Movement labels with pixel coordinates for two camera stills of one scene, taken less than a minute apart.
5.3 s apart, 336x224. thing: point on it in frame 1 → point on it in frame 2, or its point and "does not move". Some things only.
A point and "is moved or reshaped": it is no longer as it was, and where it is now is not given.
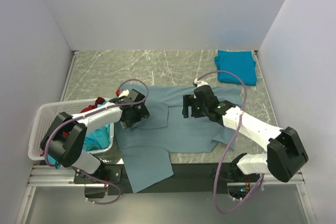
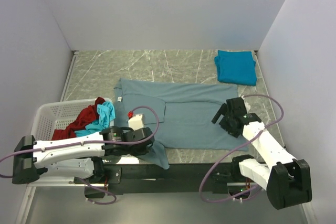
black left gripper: [142, 106] → [146, 135]
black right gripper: [189, 106] → [226, 116]
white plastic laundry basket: [44, 117] does not move
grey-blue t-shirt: [146, 144] is moved or reshaped
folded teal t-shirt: [240, 63] does not move
